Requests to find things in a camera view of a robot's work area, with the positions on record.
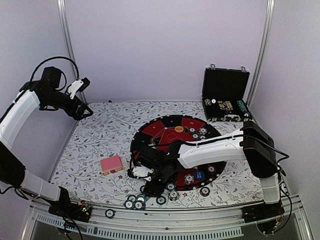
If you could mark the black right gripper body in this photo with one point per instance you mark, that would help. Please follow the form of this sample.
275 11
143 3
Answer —
159 175

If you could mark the round red black poker mat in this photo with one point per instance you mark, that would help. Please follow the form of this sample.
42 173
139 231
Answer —
160 134

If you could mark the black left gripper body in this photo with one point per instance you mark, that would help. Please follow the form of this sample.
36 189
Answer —
56 99

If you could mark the blue chip stack seat one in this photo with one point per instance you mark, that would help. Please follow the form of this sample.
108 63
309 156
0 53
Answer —
202 131

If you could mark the left aluminium frame post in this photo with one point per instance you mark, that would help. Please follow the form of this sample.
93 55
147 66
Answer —
62 13

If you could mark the orange big blind button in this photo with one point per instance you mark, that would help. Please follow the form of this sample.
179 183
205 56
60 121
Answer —
179 129

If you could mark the brown chip stack seat three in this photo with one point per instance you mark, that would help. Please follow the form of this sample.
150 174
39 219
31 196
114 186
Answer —
211 170

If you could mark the brown 100 poker chip stack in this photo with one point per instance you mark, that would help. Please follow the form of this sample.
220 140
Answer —
205 191

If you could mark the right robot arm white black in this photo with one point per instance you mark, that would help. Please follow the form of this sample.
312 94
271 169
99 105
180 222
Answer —
251 143

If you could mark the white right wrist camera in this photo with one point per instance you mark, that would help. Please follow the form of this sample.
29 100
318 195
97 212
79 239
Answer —
141 172

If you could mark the aluminium frame post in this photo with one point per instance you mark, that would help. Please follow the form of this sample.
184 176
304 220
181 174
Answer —
262 50
62 13

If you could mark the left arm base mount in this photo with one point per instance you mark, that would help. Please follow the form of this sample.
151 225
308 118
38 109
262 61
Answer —
80 211

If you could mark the red playing card deck box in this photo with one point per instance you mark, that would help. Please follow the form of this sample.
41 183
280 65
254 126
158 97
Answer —
111 165

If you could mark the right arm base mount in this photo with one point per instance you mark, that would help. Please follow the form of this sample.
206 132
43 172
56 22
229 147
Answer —
267 217

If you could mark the blue chip stack seat four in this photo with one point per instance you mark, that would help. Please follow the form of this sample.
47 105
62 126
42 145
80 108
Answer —
189 179

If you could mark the blue small blind button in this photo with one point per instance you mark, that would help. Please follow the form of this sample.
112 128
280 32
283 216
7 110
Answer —
199 175

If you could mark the black poker chip case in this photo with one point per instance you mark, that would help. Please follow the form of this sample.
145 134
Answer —
223 93

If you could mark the green chip cluster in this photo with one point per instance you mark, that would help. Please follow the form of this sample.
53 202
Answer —
141 198
139 205

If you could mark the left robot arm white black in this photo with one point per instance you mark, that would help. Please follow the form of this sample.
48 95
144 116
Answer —
31 135

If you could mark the green chip front cluster top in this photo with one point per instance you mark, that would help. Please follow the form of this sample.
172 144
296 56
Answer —
141 198

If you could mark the right aluminium frame post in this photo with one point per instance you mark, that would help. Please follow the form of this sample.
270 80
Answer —
262 50

